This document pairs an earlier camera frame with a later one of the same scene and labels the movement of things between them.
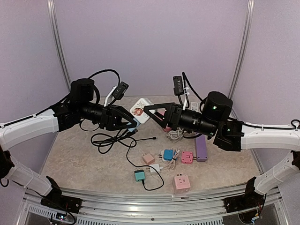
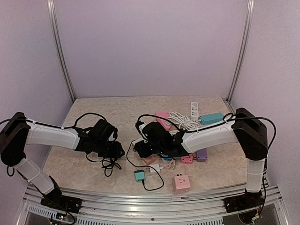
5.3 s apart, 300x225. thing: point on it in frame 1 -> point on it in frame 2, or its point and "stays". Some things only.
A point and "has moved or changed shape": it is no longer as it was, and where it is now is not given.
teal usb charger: [139, 175] stays
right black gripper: [173, 114] -> [139, 147]
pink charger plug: [148, 158] stays
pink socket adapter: [187, 157] stays
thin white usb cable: [171, 165] stays
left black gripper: [111, 115] -> [116, 151]
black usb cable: [107, 141] has moved or changed shape
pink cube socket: [182, 184] stays
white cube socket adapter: [138, 111] has moved or changed shape
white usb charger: [156, 167] stays
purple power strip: [201, 154] stays
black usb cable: [143, 180] stays
